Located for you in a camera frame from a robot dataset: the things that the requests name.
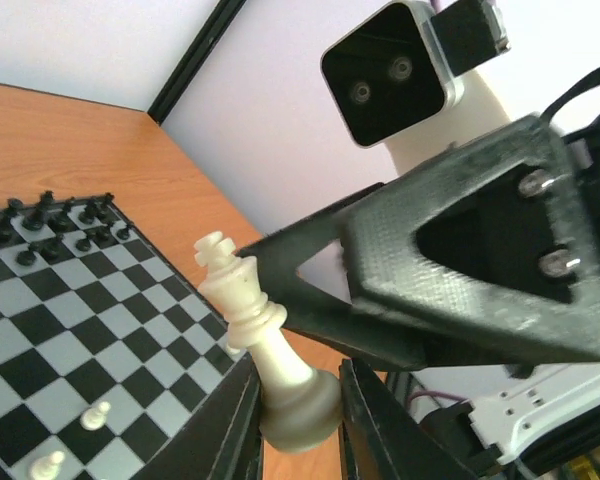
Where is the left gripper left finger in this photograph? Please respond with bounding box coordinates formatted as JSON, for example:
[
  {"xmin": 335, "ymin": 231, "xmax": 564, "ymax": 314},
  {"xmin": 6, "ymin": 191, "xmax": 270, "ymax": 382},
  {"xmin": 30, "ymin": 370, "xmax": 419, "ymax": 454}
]
[{"xmin": 139, "ymin": 357, "xmax": 263, "ymax": 480}]

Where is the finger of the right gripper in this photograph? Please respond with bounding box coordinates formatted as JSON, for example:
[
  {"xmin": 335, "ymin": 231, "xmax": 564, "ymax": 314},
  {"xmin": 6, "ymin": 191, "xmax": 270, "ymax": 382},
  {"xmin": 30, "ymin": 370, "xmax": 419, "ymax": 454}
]
[{"xmin": 238, "ymin": 182, "xmax": 427, "ymax": 371}]

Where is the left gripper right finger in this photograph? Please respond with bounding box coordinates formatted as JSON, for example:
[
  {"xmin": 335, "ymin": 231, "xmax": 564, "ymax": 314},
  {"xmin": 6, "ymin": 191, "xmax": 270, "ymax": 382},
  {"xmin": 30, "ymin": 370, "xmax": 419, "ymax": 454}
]
[{"xmin": 339, "ymin": 359, "xmax": 473, "ymax": 480}]

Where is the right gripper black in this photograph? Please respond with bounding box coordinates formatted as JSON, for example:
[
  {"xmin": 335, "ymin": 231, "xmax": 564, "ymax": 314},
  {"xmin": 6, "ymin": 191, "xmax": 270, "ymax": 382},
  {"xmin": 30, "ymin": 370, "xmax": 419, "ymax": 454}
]
[{"xmin": 342, "ymin": 54, "xmax": 600, "ymax": 371}]

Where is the white chess king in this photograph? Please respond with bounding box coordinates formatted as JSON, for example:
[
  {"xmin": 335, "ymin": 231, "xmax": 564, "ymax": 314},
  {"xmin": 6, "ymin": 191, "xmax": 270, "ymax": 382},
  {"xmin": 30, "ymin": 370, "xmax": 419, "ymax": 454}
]
[{"xmin": 194, "ymin": 231, "xmax": 342, "ymax": 453}]

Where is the white chess pawn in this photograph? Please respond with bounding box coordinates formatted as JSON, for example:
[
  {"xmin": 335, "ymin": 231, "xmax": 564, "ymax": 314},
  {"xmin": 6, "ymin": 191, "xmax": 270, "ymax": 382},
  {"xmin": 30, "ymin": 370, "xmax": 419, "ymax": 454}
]
[
  {"xmin": 80, "ymin": 401, "xmax": 111, "ymax": 431},
  {"xmin": 28, "ymin": 450, "xmax": 66, "ymax": 480}
]

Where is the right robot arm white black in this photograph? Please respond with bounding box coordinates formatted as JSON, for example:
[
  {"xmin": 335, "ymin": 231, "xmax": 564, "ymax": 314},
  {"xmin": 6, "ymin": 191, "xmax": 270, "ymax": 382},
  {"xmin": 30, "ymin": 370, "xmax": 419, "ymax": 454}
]
[{"xmin": 241, "ymin": 67, "xmax": 600, "ymax": 479}]

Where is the black white chess board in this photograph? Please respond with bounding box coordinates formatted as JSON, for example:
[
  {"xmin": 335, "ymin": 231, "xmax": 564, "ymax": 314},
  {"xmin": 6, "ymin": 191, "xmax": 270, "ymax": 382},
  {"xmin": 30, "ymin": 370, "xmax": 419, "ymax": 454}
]
[{"xmin": 0, "ymin": 195, "xmax": 235, "ymax": 479}]

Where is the black chess pawn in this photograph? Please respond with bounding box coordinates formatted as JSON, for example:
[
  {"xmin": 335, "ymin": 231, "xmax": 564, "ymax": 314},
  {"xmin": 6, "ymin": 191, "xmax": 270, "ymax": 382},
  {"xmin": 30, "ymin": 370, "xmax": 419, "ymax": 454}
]
[
  {"xmin": 40, "ymin": 233, "xmax": 64, "ymax": 260},
  {"xmin": 16, "ymin": 244, "xmax": 37, "ymax": 266},
  {"xmin": 75, "ymin": 232, "xmax": 92, "ymax": 252}
]

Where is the black chess piece row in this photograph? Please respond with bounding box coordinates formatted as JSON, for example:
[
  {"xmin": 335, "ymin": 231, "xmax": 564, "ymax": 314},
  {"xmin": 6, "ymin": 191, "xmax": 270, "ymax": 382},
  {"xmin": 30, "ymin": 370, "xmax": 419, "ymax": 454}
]
[
  {"xmin": 22, "ymin": 200, "xmax": 47, "ymax": 232},
  {"xmin": 0, "ymin": 213, "xmax": 12, "ymax": 243}
]

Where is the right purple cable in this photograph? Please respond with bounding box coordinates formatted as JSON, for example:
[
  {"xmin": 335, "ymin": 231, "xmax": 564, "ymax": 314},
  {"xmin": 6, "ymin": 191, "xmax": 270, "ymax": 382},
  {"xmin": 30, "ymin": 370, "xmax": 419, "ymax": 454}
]
[{"xmin": 407, "ymin": 387, "xmax": 469, "ymax": 416}]

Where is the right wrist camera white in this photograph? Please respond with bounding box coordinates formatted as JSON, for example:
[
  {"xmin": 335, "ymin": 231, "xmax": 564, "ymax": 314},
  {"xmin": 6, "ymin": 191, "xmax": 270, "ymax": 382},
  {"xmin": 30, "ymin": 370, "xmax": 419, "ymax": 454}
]
[{"xmin": 320, "ymin": 1, "xmax": 510, "ymax": 174}]

